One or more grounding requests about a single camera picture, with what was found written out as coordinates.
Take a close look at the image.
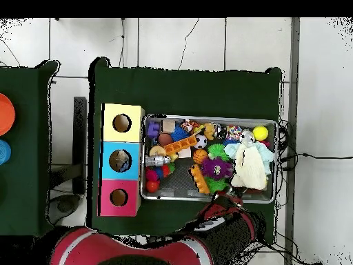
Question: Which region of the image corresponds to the short orange toy block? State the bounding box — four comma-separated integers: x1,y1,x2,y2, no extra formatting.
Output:
188,163,211,196

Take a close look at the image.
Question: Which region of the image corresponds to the orange toy building block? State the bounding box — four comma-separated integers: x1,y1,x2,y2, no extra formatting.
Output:
163,135,199,156

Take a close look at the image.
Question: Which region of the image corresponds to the small orange basketball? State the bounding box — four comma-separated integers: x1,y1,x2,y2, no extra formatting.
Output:
192,148,210,165

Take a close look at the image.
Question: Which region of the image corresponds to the orange round disc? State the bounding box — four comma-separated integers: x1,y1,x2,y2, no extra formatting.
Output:
0,92,16,137

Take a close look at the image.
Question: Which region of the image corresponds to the plain yellow ball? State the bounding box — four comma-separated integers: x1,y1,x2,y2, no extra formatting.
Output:
253,125,270,141

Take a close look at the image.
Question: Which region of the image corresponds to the purple spiky ball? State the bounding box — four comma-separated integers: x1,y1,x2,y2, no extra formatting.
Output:
201,157,234,181

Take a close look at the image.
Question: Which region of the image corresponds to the shallow clear mesh bin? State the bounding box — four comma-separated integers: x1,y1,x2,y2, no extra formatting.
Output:
142,112,279,204

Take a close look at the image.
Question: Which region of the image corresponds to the wooden box with three holes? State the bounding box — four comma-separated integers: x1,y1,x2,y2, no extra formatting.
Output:
99,102,145,217

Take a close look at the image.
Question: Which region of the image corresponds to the green furry ball with eyes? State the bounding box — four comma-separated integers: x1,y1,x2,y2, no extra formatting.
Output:
206,177,230,195

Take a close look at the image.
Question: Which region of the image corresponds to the black and white soccer ball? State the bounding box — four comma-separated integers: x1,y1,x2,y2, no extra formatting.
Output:
194,134,210,150

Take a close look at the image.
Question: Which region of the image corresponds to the blue spiky ball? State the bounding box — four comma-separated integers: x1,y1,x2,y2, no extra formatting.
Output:
170,128,190,144

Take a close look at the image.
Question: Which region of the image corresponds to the black cable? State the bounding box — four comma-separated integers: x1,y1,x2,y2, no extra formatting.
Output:
278,151,353,166

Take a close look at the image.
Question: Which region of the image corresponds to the light teal knitted cloth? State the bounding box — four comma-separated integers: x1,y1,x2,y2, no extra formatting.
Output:
223,140,276,179

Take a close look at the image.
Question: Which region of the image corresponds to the blue round disc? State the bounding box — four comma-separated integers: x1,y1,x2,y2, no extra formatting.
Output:
0,139,12,166

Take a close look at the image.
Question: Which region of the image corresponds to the silver toy robot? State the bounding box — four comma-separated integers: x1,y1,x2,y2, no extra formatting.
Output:
144,154,172,168

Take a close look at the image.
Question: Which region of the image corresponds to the green spiky ball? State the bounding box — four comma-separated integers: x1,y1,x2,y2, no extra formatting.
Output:
207,143,230,163

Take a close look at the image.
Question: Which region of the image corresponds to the purple toy block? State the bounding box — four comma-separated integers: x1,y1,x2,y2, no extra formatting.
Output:
146,119,161,138

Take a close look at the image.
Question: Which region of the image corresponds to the dark green table cloth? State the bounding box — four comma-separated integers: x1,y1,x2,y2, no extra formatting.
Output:
88,57,284,245
0,59,63,239

